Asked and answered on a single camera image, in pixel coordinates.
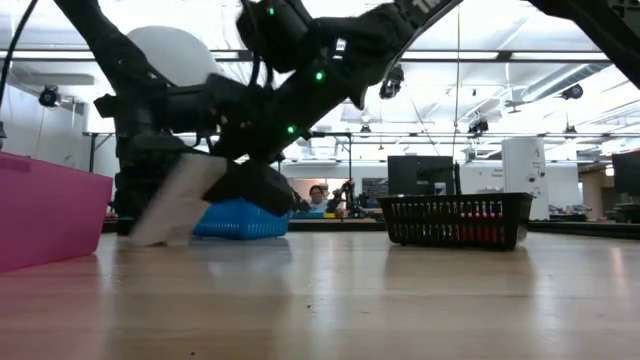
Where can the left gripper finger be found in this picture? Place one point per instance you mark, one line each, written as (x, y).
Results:
(140, 185)

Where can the white printed cardboard box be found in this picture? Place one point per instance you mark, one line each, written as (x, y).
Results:
(180, 200)

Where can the pink plastic bin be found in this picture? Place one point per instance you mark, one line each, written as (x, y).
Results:
(50, 215)

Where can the pink cube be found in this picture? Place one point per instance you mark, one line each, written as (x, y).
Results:
(470, 234)

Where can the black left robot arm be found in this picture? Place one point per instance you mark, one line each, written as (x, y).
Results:
(115, 50)

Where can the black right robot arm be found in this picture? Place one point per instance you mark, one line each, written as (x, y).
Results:
(380, 35)

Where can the person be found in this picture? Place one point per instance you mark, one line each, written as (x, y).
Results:
(317, 196)

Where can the blue plastic basket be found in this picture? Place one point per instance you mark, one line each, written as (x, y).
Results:
(240, 222)

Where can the background robot arms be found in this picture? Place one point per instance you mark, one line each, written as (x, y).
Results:
(347, 197)

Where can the black monitor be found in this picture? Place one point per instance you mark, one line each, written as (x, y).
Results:
(627, 175)
(420, 175)

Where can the black ceiling spotlight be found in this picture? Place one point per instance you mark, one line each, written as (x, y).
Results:
(572, 92)
(478, 127)
(49, 96)
(392, 86)

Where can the black plastic basket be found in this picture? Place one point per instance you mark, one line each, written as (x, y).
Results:
(450, 199)

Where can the white pillar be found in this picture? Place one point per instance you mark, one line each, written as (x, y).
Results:
(525, 175)

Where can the black background gantry frame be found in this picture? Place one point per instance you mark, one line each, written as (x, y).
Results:
(330, 135)

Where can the overhead frame bar with lights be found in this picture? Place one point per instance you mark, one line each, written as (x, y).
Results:
(505, 56)

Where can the black aluminium table frame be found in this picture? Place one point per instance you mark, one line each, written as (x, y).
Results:
(575, 230)

